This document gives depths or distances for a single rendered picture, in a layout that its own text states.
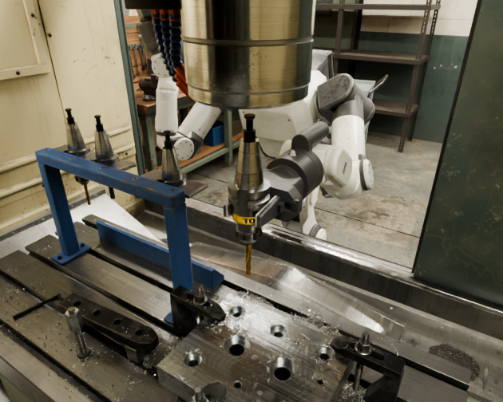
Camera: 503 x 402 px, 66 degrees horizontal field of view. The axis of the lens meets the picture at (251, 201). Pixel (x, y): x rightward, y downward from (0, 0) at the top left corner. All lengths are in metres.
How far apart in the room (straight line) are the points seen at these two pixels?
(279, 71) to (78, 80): 1.19
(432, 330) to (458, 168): 0.52
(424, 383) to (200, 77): 0.71
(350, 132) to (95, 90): 0.97
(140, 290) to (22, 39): 0.86
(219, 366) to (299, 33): 0.56
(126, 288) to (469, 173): 0.94
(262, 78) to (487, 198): 0.84
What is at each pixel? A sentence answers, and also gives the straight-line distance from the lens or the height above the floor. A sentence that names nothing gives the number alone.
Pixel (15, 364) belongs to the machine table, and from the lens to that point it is 1.00.
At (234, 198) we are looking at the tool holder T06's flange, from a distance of 0.56.
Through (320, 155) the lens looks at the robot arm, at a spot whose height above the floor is 1.31.
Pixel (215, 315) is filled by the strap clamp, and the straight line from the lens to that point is 0.82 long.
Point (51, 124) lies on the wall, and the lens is 1.53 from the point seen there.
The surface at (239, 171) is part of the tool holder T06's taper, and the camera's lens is 0.55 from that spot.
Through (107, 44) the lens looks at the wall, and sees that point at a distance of 1.65.
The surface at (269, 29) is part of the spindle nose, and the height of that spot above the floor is 1.54.
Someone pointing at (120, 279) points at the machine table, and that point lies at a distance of 1.12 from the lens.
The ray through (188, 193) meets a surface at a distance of 0.80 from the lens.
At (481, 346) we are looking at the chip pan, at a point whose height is 0.67.
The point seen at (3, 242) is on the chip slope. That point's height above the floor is 0.85.
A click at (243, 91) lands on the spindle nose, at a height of 1.48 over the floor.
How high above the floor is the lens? 1.57
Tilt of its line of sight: 28 degrees down
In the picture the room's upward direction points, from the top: straight up
